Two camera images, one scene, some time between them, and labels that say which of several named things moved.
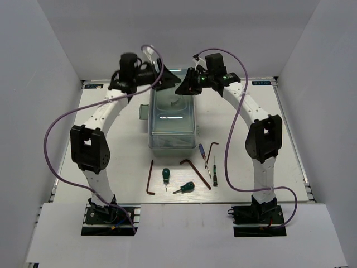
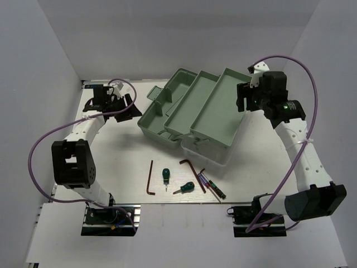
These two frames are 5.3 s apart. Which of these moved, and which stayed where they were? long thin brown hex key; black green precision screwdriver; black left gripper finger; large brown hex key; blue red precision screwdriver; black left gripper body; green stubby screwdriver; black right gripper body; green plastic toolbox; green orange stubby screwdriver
Moved: black left gripper finger; black left gripper body; large brown hex key; black green precision screwdriver; green plastic toolbox; blue red precision screwdriver; black right gripper body
Stayed: long thin brown hex key; green orange stubby screwdriver; green stubby screwdriver
